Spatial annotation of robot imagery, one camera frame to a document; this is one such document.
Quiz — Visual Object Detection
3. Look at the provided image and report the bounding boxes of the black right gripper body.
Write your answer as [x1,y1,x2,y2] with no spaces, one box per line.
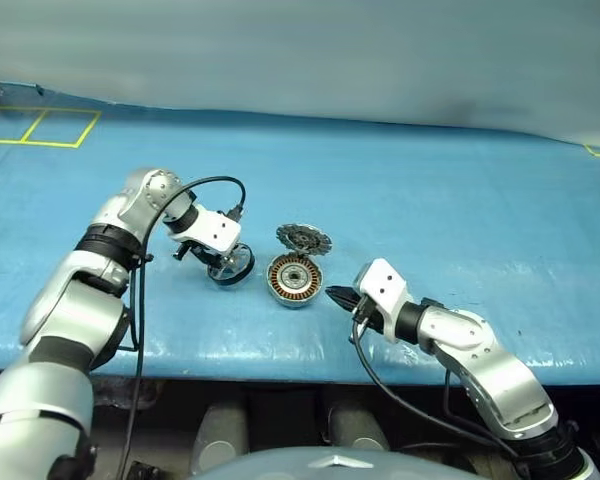
[348,292,384,334]

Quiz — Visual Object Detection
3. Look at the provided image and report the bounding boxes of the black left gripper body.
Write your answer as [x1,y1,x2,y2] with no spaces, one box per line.
[172,241,227,269]

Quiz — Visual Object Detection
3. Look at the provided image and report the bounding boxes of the silver spoked rotor black rim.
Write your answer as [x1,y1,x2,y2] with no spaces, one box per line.
[206,241,257,287]

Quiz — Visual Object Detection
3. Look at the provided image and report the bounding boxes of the silver motor stator housing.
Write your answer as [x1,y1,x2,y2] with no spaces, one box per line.
[266,252,326,310]

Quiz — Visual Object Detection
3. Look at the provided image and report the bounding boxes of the flat metal rotor disc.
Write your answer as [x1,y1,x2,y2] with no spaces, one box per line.
[275,221,334,257]

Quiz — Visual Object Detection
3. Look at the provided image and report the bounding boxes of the grey rounded shape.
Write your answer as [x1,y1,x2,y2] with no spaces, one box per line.
[327,402,392,452]
[189,402,251,475]

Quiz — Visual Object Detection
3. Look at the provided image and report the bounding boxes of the blue plastic table cover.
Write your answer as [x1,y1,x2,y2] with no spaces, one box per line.
[0,82,600,386]

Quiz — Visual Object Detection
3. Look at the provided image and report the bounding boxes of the grey robot chest shell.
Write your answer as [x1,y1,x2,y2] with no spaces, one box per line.
[194,444,484,480]

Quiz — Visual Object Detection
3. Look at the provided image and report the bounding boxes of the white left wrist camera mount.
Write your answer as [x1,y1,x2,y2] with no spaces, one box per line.
[192,206,243,253]

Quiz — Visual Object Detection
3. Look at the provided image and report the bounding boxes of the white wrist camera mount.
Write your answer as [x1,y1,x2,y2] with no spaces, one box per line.
[192,206,243,253]
[354,258,414,344]

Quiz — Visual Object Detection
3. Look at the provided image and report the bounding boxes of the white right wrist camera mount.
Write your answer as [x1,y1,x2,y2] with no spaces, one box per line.
[354,258,414,344]

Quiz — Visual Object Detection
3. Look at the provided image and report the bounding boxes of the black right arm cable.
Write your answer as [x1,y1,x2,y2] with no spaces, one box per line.
[349,307,536,464]

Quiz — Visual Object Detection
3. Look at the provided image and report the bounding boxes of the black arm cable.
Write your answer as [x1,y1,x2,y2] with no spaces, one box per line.
[349,307,536,464]
[117,175,247,480]

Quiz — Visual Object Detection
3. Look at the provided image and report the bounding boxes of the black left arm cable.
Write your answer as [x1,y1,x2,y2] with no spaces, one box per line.
[117,175,247,480]

